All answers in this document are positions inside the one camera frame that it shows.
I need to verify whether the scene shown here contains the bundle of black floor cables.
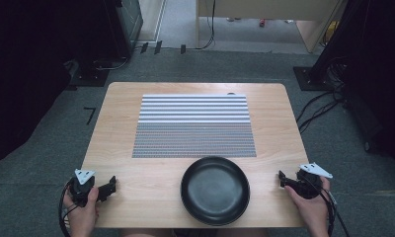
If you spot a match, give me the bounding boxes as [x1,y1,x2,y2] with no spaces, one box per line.
[295,62,349,135]

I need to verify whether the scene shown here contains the dark curtain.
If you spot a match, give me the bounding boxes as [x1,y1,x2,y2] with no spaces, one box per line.
[308,0,395,169]
[0,0,134,176]

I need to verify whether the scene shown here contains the dark equipment cabinet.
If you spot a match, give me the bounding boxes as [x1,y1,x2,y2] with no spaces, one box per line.
[115,0,144,59]

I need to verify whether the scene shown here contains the black corner tape mark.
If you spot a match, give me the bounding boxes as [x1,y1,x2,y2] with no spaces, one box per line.
[83,106,97,126]

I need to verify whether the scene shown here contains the person's left hand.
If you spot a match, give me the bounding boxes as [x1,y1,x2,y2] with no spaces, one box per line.
[62,186,101,237]

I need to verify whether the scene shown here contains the person's right hand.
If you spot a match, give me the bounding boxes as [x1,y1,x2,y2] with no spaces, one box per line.
[283,176,332,237]

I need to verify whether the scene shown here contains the hand-held gripper cable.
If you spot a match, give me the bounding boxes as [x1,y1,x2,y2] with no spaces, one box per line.
[300,173,352,237]
[57,178,80,237]

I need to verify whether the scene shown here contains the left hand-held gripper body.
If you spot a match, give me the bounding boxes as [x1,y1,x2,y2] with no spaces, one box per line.
[68,168,99,208]

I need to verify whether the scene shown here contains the right hand-held gripper cable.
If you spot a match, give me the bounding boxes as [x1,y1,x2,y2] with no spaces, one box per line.
[300,173,352,237]

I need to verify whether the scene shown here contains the hanging black cable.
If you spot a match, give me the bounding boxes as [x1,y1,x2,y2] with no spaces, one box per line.
[196,0,217,51]

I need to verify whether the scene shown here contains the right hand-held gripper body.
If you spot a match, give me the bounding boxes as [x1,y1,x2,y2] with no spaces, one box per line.
[285,162,334,200]

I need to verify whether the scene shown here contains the left hand-held gripper cable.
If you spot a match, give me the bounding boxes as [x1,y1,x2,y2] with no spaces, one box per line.
[57,178,80,237]

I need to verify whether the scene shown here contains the black stand base plate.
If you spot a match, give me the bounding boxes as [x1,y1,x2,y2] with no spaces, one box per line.
[292,66,335,92]
[68,58,112,88]

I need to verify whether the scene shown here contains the black round plate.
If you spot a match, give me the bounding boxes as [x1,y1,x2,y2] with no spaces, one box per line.
[180,155,252,227]

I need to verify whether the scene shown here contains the light wooden desk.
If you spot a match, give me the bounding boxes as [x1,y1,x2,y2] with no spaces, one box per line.
[195,0,349,54]

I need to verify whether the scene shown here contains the striped woven placemat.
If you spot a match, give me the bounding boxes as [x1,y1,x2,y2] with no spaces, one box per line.
[131,94,258,159]

